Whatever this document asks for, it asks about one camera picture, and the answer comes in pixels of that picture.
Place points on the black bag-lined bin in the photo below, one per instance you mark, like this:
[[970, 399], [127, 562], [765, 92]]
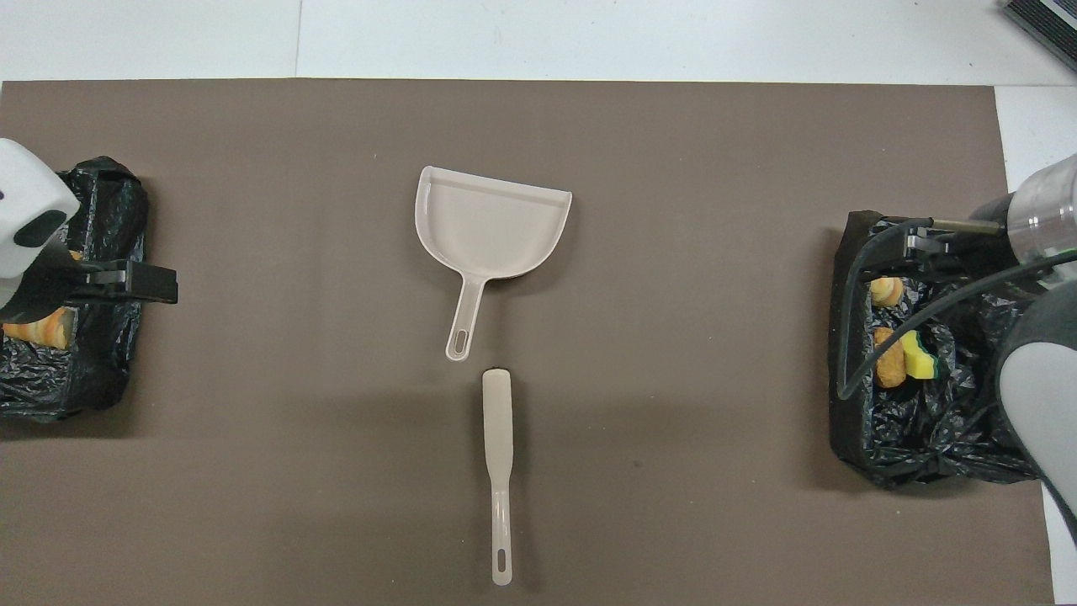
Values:
[[942, 438], [92, 362]]

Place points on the beige plastic dustpan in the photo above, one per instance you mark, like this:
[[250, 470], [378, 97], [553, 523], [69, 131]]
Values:
[[492, 223]]

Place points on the brown bread roll toy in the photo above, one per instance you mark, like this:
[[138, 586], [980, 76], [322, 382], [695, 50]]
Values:
[[888, 360]]

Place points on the large brown table mat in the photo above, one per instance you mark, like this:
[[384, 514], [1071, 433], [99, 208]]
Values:
[[336, 126]]

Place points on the dark ribbed device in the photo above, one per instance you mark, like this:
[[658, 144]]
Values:
[[1043, 18]]

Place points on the notched yellow sponge piece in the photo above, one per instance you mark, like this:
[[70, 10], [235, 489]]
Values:
[[921, 360]]

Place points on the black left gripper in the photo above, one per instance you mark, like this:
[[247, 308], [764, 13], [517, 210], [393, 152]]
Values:
[[67, 282]]

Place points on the pale croissant bread toy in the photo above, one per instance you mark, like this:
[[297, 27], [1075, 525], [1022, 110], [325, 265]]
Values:
[[885, 290]]

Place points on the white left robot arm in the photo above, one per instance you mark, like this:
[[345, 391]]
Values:
[[25, 210]]

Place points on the beige hand brush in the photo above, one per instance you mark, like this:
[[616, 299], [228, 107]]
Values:
[[498, 421]]

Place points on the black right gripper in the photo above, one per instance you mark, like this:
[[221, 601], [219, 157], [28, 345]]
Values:
[[934, 244]]

